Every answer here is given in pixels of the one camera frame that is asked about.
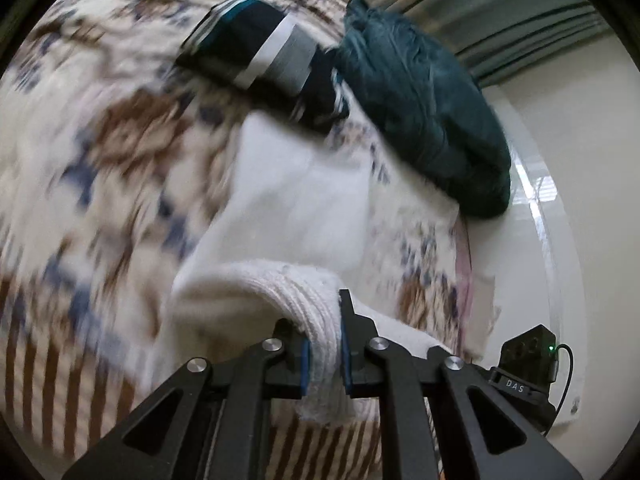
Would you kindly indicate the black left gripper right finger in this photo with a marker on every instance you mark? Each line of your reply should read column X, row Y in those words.
column 439, row 417

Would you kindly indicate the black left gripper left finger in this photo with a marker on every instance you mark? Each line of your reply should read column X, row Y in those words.
column 206, row 421

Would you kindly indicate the white knitted sweater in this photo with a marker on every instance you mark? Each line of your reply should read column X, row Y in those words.
column 306, row 218

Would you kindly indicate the white headboard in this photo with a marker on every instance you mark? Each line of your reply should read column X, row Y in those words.
column 529, row 255

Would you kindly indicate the floral bed blanket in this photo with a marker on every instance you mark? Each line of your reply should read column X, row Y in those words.
column 113, row 164

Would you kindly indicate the dark teal fleece blanket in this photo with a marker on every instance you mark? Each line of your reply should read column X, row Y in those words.
column 427, row 107

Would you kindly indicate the grey-green curtain right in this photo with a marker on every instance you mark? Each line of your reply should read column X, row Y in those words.
column 495, row 39

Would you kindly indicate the navy striped folded garment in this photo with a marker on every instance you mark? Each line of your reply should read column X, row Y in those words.
column 266, row 53

